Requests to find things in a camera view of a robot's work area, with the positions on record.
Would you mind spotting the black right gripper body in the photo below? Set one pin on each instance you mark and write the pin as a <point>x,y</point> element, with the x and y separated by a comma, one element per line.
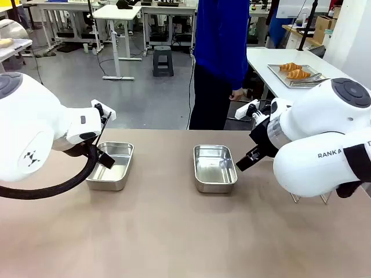
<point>265,139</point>

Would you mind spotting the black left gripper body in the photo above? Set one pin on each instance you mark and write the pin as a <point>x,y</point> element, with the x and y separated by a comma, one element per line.
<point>84,149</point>

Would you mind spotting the stainless steel food container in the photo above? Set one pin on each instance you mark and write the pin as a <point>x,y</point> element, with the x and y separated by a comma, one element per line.
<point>214,173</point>
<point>116,185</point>

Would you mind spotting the metal serving tongs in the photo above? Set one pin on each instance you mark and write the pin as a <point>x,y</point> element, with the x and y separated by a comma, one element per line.
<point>307,79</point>

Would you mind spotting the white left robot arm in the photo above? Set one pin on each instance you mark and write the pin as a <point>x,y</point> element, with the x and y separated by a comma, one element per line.
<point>29,116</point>

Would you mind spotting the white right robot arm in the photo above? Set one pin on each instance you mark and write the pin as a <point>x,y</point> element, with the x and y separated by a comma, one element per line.
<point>313,121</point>

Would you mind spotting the person left forearm blue sleeve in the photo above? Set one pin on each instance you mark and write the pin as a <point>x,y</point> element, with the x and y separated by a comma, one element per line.
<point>240,69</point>

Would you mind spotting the white table with bread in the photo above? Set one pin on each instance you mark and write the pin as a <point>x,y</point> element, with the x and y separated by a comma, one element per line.
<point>17,46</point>

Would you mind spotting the beige bread loaf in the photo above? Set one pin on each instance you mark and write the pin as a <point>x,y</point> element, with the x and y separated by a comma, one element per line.
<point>5,43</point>

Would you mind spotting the person left hand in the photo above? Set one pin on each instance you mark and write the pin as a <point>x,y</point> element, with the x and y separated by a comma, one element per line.
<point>237,95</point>

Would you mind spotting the metal baking tray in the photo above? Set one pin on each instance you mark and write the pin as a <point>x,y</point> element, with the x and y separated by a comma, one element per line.
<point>278,72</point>

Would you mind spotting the white side table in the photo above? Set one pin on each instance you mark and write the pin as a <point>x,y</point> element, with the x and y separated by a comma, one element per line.
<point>261,58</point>

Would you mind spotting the wooden workbench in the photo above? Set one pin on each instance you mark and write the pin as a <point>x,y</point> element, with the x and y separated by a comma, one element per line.
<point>292,30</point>

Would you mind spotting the person in blue sweater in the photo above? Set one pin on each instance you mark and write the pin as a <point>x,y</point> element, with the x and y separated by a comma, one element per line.
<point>214,34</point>

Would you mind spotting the grey plastic step stool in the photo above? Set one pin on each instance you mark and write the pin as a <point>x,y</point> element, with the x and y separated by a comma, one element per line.
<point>163,58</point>

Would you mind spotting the cardboard box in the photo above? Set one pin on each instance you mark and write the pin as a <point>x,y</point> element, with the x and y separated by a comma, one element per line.
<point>319,35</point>
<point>324,23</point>

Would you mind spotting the black tripod pole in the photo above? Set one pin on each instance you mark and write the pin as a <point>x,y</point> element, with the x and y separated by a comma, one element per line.
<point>307,26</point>

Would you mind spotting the white plastic bottle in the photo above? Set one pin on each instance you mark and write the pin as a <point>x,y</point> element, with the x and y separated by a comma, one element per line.
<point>304,16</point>

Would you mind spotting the white standing desk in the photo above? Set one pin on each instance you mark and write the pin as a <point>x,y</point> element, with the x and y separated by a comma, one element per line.
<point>116,13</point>

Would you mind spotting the clear plastic dome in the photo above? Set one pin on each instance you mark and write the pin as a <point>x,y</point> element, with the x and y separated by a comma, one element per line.
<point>11,29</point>

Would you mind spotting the white framed workbench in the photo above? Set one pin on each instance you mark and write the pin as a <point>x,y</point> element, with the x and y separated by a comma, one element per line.
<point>58,5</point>

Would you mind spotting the background person in jeans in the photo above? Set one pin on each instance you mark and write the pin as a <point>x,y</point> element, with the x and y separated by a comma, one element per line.
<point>24,14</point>

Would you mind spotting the white workbench with shelves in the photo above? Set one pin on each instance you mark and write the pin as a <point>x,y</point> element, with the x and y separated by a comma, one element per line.
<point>171,10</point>

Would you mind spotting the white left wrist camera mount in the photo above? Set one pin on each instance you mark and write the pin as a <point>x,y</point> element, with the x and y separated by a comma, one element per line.
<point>111,114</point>

